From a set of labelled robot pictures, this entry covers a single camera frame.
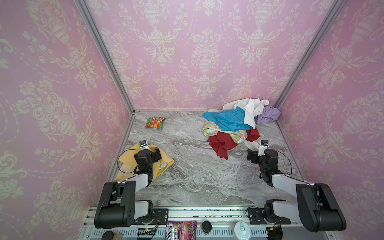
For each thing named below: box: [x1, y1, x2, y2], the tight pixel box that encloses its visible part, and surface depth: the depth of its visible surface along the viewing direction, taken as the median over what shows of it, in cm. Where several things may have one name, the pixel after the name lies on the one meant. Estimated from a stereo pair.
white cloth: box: [222, 98, 270, 151], surface depth 105 cm
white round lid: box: [234, 221, 251, 240], surface depth 67 cm
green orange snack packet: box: [145, 116, 166, 130], surface depth 114 cm
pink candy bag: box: [164, 220, 198, 240], surface depth 70 cm
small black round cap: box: [201, 220, 212, 233], surface depth 65 cm
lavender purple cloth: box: [257, 105, 281, 124], surface depth 115 cm
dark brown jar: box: [101, 230, 114, 240], surface depth 63 cm
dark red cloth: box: [207, 127, 260, 160], surface depth 101 cm
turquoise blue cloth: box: [202, 106, 253, 132], surface depth 102 cm
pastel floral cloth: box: [203, 120, 248, 144], surface depth 102 cm
